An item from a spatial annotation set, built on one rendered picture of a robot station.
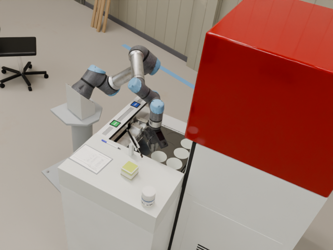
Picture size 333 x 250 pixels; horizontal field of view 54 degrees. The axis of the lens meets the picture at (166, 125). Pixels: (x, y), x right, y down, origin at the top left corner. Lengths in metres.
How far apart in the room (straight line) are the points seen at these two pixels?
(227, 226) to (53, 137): 2.14
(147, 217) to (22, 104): 2.64
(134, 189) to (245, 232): 0.71
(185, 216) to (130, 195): 0.53
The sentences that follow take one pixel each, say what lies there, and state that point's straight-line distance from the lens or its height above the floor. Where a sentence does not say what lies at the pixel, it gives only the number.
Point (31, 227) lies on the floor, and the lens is 2.90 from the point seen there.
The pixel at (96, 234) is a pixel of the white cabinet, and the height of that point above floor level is 0.51.
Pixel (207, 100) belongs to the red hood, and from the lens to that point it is 1.57.
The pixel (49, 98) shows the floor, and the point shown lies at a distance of 4.11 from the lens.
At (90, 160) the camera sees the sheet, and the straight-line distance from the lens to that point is 1.95.
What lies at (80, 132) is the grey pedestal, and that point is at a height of 0.68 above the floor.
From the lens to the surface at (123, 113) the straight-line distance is 2.29.
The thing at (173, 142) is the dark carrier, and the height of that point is 0.90.
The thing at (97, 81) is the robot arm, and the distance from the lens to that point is 2.39.
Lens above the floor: 2.37
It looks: 39 degrees down
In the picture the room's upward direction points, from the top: 9 degrees clockwise
